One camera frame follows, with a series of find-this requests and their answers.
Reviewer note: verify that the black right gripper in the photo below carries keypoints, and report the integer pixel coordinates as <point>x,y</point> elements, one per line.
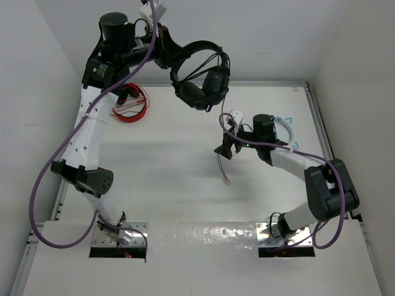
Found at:
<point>225,147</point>

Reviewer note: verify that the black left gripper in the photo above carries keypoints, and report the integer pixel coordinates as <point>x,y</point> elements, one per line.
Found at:
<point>166,53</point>

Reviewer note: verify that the black over-ear headphones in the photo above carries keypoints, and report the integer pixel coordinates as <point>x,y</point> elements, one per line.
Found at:
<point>207,85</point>

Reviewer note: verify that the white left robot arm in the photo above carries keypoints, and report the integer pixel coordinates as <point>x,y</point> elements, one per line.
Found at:
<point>104,85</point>

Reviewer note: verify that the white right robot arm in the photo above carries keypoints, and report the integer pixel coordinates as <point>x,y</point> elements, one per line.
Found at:
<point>329,188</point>

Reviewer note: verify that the teal cat-ear headphones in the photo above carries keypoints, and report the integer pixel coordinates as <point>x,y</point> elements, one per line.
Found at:
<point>288,127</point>

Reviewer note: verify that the red headphones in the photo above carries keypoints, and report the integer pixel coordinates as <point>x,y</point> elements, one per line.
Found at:
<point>132,105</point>

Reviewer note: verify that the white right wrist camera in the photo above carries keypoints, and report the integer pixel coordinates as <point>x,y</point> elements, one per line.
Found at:
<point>235,119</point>

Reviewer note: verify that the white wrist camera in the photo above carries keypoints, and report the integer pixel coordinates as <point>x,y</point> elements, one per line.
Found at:
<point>148,9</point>
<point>235,119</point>

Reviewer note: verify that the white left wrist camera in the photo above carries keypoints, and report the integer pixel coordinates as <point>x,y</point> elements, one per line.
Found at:
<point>148,9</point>

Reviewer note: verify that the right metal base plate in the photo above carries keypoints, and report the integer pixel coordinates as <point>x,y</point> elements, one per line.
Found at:
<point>268,236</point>

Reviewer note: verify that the metal base plate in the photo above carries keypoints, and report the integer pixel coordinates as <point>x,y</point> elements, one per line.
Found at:
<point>103,236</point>
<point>268,236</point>

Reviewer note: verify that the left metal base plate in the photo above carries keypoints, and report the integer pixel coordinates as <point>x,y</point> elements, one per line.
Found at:
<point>103,236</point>

